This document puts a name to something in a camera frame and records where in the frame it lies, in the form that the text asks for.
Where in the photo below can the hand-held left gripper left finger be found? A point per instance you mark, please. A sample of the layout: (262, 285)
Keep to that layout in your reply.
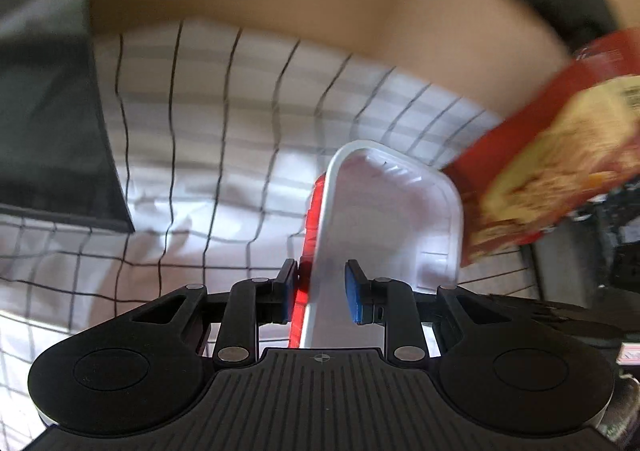
(286, 296)

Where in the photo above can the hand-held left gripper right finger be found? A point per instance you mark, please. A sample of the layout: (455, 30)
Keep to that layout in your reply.
(354, 296)

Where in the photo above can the white plastic tray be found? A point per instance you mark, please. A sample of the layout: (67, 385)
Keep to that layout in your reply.
(385, 211)

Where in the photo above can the white black-grid tablecloth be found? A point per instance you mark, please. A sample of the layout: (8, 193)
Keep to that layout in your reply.
(200, 141)

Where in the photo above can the red snack bag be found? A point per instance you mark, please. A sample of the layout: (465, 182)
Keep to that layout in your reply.
(540, 171)

